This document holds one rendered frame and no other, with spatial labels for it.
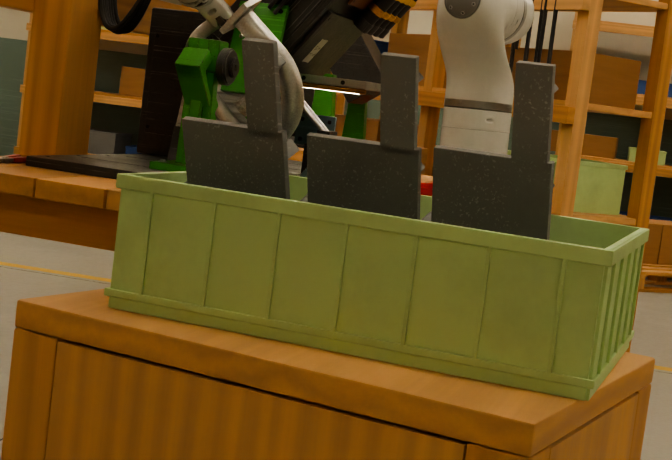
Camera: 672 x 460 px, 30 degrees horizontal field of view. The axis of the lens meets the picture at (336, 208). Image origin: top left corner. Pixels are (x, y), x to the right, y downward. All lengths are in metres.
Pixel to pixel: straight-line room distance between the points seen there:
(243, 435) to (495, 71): 0.95
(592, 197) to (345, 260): 4.08
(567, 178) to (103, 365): 3.88
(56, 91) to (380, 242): 1.36
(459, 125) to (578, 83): 3.09
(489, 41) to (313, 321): 0.80
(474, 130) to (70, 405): 0.92
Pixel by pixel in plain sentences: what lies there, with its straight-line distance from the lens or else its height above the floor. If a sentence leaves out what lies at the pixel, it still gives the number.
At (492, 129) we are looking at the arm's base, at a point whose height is 1.07.
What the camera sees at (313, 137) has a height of 1.03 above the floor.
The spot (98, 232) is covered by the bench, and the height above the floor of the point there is 0.79.
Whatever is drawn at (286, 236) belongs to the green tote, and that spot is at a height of 0.92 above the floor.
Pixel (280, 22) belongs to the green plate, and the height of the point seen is 1.23.
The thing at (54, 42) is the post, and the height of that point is 1.13.
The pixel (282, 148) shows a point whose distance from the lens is 1.59.
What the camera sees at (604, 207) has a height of 0.76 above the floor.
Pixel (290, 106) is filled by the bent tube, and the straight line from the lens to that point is 1.61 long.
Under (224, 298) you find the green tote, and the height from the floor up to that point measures 0.83.
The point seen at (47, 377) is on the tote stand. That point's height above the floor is 0.70.
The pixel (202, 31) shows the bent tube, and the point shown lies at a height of 1.19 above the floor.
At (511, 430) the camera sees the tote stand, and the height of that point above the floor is 0.78.
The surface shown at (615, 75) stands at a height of 1.33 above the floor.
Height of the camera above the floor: 1.09
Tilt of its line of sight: 5 degrees down
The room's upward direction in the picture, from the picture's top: 7 degrees clockwise
